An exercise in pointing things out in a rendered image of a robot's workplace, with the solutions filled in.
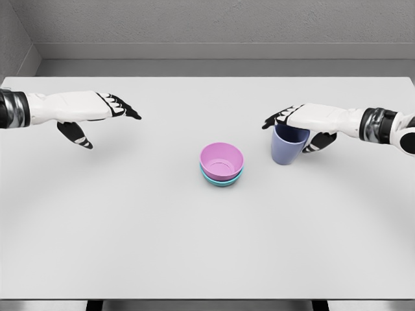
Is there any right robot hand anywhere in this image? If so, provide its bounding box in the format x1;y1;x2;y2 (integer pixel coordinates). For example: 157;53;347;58
261;102;351;154

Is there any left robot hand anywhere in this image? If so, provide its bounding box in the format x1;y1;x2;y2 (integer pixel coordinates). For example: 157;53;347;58
48;90;143;150

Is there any blue-purple cup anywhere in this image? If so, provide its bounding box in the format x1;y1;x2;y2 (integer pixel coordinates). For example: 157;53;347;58
270;124;311;166

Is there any pink bowl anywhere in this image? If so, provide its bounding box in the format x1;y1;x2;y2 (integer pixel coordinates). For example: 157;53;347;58
199;142;245;180

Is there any teal bowl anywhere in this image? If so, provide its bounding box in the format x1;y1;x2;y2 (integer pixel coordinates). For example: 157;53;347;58
200;168;244;189

